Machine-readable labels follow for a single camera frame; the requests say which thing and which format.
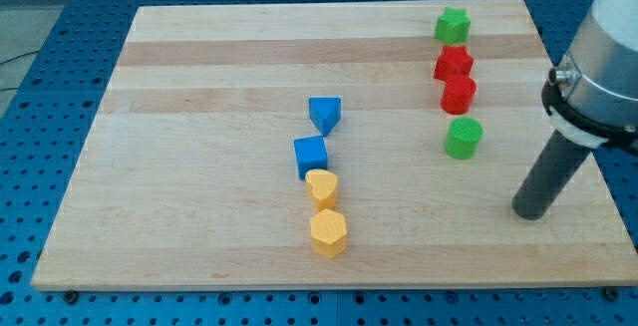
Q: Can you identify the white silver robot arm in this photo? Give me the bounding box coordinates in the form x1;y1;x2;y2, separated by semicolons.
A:
541;0;637;154

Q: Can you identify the yellow hexagon block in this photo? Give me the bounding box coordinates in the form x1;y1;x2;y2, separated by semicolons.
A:
310;209;348;258

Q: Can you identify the blue cube block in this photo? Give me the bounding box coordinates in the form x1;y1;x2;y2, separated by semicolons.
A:
293;136;329;180

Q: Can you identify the blue triangle block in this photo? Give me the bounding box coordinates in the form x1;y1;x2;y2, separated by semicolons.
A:
308;97;342;137

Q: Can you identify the yellow heart block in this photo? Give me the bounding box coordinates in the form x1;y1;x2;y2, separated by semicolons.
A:
305;168;339;211

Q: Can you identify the wooden board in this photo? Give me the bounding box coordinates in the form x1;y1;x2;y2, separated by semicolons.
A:
32;0;637;291

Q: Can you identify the green cylinder block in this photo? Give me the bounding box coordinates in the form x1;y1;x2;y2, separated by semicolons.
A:
444;117;483;160

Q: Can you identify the red cylinder block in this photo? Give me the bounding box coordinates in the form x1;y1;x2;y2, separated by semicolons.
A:
440;75;477;115

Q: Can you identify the red star block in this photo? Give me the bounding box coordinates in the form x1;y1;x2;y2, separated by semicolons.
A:
434;45;474;81

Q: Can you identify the green star block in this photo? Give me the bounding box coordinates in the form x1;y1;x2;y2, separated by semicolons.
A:
434;7;472;45

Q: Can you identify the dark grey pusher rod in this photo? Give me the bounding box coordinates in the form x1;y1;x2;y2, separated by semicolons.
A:
511;131;591;220

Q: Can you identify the black cable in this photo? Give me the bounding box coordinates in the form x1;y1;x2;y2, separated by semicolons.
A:
0;49;40;93

